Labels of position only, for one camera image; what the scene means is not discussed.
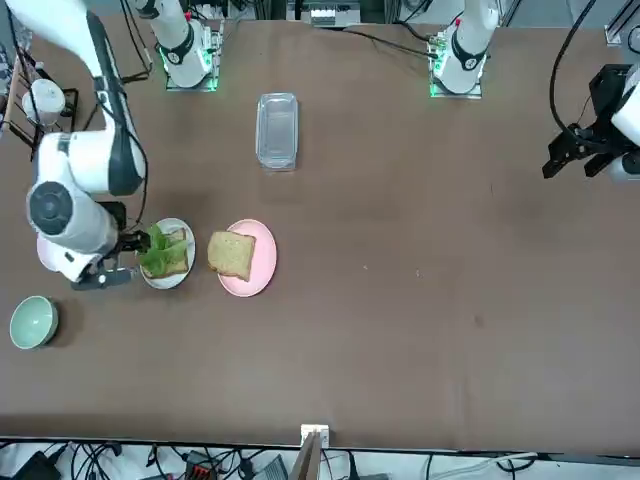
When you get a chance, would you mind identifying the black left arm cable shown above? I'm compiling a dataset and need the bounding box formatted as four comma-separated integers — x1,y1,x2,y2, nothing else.
548,0,599,132

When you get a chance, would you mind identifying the black wire cup rack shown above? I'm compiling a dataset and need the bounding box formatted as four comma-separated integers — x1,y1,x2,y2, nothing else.
4,49,80,161

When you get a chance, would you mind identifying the white cup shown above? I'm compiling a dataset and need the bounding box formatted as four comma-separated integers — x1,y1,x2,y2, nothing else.
22,78,67,127

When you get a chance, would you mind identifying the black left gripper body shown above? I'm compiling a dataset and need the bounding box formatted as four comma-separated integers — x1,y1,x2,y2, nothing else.
574,64,634,151

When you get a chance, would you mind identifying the brown bread slice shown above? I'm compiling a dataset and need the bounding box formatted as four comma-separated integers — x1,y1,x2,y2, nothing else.
141,228,191,279
207,230,257,282

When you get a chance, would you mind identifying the clear plastic container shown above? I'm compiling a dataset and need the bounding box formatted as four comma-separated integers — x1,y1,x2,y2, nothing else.
255,91,301,173

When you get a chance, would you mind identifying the green lettuce leaf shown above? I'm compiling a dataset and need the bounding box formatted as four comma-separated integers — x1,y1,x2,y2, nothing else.
136,223,189,278

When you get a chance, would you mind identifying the white bracket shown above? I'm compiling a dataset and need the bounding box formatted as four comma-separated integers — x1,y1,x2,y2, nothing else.
299,423,332,446

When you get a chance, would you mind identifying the white round plate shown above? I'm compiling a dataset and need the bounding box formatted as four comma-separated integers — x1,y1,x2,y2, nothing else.
138,216,196,290

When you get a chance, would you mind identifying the black red electronic device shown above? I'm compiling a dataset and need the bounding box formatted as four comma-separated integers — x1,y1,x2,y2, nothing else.
184,452,221,479

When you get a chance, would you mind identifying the black power adapter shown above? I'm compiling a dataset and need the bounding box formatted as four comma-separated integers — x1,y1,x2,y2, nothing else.
10,449,62,480

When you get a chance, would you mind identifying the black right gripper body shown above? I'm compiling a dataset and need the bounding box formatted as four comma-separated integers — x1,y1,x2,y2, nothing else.
98,200,127,257

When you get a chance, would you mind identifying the pink round plate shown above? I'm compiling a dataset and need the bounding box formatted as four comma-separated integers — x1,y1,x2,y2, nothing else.
217,218,278,298
36,233,69,274

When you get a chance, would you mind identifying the white power strip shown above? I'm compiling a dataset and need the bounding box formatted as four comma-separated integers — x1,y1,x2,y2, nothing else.
308,5,337,27

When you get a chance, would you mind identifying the green bowl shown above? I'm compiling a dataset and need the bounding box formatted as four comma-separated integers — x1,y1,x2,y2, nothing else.
9,295,59,351

